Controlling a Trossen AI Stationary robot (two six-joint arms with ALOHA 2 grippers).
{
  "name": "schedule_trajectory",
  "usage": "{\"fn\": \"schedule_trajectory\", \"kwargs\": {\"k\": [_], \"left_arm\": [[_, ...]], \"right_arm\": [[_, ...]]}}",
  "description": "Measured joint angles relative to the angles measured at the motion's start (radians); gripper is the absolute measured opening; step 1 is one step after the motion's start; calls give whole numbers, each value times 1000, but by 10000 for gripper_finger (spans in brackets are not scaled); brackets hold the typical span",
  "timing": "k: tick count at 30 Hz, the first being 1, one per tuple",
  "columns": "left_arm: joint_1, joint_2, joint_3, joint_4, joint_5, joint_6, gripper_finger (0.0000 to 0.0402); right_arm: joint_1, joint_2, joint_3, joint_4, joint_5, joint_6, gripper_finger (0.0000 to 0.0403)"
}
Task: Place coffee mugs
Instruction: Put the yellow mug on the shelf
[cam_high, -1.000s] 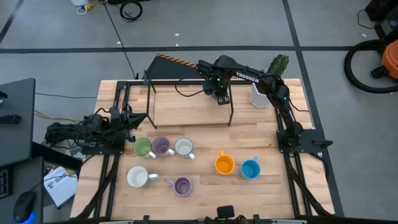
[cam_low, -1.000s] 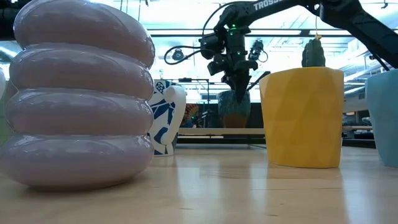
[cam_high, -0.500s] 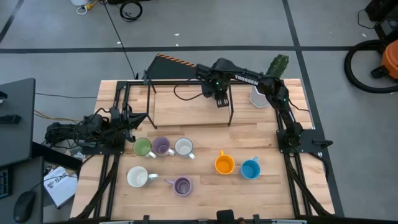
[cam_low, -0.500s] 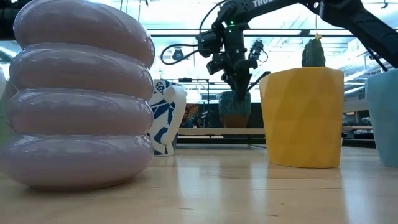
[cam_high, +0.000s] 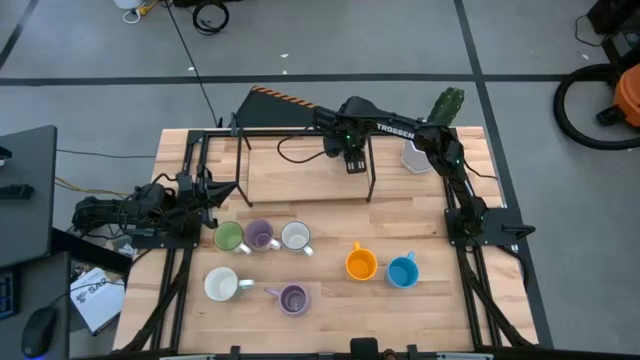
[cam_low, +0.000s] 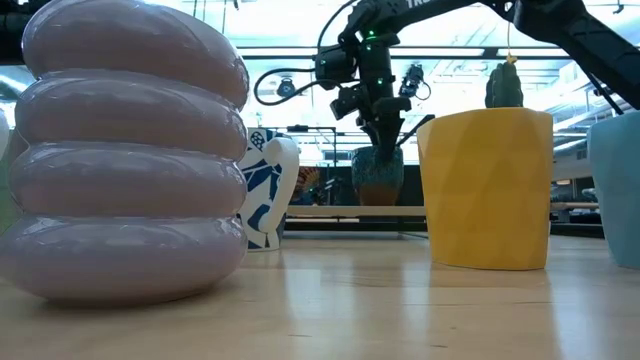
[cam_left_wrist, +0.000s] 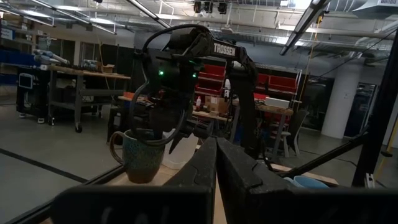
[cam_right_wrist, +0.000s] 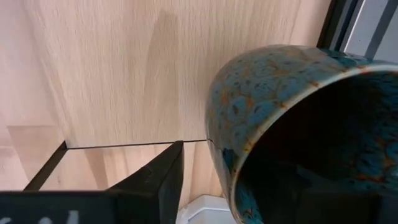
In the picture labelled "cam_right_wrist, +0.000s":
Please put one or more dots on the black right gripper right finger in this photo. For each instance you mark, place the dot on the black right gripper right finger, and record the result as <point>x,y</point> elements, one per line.
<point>342,208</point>

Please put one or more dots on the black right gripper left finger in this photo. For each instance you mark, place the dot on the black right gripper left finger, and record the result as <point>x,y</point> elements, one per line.
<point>161,186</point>

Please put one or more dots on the blue speckled ceramic mug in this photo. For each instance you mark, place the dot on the blue speckled ceramic mug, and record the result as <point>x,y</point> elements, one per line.
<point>255,93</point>

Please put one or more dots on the white plastic plant pot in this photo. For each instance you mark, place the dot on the white plastic plant pot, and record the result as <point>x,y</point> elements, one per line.
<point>205,211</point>

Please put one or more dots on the wooden shelf rack black frame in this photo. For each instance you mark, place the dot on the wooden shelf rack black frame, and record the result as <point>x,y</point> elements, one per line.
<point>93,168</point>

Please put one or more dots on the black table edge rail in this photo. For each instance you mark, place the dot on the black table edge rail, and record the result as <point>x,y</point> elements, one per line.
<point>328,25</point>

